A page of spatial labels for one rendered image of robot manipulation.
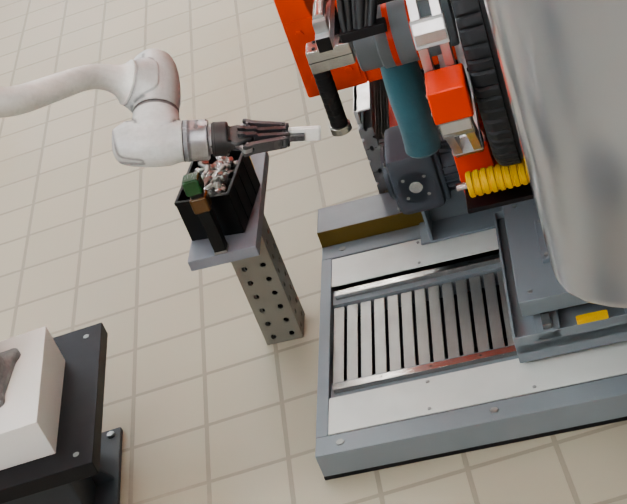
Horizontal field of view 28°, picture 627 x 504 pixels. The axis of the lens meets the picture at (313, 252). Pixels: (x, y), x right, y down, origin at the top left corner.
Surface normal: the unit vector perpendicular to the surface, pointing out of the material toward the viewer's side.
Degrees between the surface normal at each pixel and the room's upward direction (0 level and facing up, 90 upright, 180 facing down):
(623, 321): 90
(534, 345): 90
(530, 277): 0
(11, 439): 90
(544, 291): 0
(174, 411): 0
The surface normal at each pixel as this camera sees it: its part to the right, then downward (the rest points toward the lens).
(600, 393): -0.30, -0.77
